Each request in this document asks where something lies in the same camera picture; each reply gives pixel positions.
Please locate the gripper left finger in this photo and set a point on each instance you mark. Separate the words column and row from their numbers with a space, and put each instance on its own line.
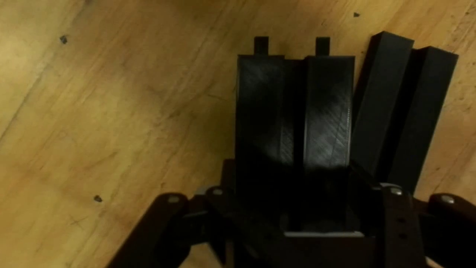
column 174, row 230

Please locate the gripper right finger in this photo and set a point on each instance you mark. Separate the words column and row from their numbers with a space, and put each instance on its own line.
column 401, row 230

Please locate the black channel block with tabs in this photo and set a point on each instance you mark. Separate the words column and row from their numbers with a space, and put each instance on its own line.
column 327, row 111

